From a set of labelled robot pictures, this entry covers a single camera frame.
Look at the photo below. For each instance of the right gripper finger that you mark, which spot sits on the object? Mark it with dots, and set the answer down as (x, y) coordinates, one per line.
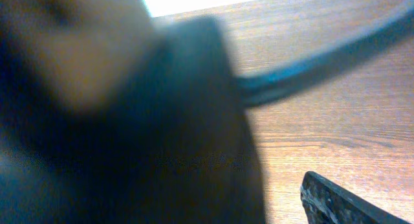
(325, 202)

